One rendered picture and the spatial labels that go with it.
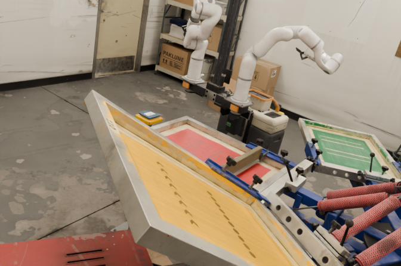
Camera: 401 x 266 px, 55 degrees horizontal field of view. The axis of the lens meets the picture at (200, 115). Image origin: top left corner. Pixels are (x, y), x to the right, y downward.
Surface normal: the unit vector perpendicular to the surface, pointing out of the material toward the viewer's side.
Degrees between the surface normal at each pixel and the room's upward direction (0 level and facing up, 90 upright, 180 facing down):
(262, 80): 90
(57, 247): 0
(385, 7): 90
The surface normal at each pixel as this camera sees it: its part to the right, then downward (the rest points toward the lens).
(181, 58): -0.61, 0.18
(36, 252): 0.19, -0.91
